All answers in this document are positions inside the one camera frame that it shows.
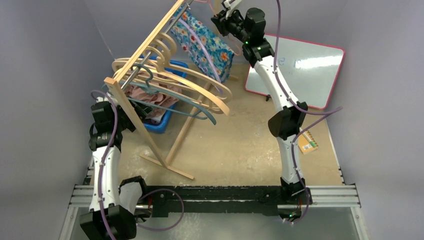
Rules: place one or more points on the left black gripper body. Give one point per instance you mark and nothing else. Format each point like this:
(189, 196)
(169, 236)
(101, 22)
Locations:
(140, 113)

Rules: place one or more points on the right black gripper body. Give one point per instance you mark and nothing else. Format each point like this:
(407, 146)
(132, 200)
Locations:
(222, 19)

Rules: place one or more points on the blue-grey plastic hanger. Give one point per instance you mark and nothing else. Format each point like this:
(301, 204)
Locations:
(153, 83)

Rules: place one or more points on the blue floral cloth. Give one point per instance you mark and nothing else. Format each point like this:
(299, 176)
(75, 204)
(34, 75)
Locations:
(205, 46)

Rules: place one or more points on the pink garment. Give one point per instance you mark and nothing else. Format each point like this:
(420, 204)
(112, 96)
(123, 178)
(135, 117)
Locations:
(159, 101)

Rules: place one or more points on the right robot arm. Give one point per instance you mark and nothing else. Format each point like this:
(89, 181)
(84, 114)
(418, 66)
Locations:
(290, 112)

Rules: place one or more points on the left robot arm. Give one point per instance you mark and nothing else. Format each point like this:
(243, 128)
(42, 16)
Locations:
(111, 213)

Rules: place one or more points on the blue plastic bin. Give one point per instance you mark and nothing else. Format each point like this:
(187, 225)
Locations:
(162, 122)

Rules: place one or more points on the wooden clothes rack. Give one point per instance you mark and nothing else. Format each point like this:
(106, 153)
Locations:
(116, 89)

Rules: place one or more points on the orange card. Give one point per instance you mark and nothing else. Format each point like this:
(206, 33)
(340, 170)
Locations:
(304, 139)

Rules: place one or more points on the green white marker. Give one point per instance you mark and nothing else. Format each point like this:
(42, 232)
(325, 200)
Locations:
(308, 146)

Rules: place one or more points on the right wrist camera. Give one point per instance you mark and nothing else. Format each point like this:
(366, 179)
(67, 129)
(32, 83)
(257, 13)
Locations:
(230, 6)

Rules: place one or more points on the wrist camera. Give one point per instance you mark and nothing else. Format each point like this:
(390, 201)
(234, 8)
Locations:
(108, 99)
(230, 6)

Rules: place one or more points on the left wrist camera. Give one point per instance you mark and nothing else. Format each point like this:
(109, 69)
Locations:
(108, 99)

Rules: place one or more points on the whiteboard with pink frame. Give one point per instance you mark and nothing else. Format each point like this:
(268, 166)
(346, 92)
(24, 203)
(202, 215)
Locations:
(310, 69)

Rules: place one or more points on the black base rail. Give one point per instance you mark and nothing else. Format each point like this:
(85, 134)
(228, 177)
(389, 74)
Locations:
(267, 200)

